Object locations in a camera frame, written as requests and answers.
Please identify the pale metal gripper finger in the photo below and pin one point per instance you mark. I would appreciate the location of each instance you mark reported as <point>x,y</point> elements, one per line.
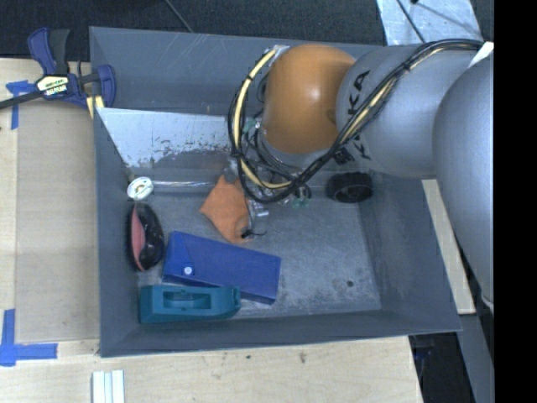
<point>259,225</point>

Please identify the orange cloth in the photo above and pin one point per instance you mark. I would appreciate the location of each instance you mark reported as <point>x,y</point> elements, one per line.
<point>224,212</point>

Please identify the blue box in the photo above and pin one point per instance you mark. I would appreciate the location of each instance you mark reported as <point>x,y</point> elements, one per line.
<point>226,267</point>

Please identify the grey metal bin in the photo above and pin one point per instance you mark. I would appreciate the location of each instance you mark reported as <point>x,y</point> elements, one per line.
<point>319,267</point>

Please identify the teal tape dispenser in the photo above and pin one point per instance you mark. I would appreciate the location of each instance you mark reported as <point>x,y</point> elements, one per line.
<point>184,305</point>

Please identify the black and pink oval brush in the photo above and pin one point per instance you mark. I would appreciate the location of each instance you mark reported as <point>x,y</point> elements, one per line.
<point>144,237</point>

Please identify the clear tube with white cap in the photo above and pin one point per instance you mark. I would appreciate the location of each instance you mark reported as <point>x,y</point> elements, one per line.
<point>140,187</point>

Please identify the black cylinder on white bracket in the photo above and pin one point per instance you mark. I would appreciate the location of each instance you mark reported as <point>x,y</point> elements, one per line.
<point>349,187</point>

